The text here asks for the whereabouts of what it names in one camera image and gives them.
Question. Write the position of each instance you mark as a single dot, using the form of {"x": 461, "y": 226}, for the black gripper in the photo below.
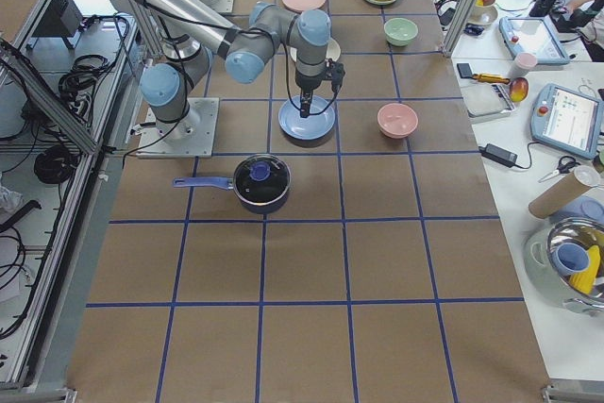
{"x": 308, "y": 84}

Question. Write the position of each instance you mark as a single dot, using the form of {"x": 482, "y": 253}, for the blue plate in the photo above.
{"x": 314, "y": 127}

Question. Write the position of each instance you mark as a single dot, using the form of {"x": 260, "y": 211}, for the cream plate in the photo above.
{"x": 333, "y": 51}

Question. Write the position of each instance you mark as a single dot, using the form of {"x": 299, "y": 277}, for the pink bowl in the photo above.
{"x": 397, "y": 121}

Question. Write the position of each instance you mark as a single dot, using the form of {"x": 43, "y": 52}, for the blue saucepan with lid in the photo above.
{"x": 261, "y": 182}

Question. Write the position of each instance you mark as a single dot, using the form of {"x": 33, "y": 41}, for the green bowl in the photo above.
{"x": 400, "y": 31}

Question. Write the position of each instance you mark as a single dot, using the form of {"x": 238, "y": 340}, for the kitchen scale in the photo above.
{"x": 483, "y": 100}

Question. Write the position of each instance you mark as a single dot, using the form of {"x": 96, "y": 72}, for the white bowl with fruit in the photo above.
{"x": 480, "y": 8}

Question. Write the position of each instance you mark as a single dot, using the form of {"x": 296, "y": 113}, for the black power adapter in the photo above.
{"x": 499, "y": 155}

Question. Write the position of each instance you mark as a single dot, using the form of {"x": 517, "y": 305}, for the mango fruit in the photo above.
{"x": 518, "y": 89}

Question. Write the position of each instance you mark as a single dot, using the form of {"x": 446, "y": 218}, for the white cup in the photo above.
{"x": 522, "y": 64}

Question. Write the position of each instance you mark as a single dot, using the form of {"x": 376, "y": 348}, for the teach pendant far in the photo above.
{"x": 533, "y": 36}

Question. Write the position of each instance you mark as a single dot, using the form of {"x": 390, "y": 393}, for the teach pendant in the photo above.
{"x": 567, "y": 120}
{"x": 533, "y": 36}

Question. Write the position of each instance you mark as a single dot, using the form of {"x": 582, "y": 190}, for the scissors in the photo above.
{"x": 564, "y": 166}

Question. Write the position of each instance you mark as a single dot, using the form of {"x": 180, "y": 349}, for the teach pendant near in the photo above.
{"x": 567, "y": 120}

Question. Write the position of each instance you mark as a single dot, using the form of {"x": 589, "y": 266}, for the cardboard tube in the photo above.
{"x": 582, "y": 179}

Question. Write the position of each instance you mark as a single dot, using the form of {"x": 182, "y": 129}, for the steel mixing bowl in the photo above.
{"x": 565, "y": 264}

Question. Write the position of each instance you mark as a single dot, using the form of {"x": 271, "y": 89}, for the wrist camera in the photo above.
{"x": 335, "y": 74}

